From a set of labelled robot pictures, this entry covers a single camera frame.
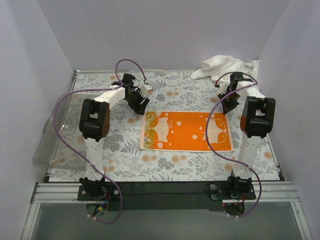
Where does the aluminium frame rail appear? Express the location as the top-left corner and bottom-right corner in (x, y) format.
(31, 181), (299, 203)

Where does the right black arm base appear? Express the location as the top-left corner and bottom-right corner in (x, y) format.
(205, 182), (256, 217)

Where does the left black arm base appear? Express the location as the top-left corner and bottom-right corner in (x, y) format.
(76, 182), (120, 217)

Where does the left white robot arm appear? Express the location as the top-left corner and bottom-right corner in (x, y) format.
(79, 73), (153, 200)

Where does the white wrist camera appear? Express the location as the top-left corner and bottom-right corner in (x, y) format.
(216, 81), (229, 94)
(139, 84), (154, 98)

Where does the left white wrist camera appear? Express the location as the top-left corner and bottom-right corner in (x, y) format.
(139, 84), (154, 98)

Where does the white crumpled towel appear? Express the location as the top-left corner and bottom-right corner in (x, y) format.
(190, 55), (260, 83)

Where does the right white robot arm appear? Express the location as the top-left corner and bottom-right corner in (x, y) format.
(215, 71), (276, 199)

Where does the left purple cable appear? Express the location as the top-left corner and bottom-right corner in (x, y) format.
(52, 58), (148, 225)

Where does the orange patterned towel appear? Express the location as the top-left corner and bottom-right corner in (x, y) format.
(139, 111), (234, 152)

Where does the clear plastic bin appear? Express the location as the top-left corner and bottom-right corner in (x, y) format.
(33, 92), (99, 171)

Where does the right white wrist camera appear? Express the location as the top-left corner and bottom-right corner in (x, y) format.
(216, 81), (229, 94)

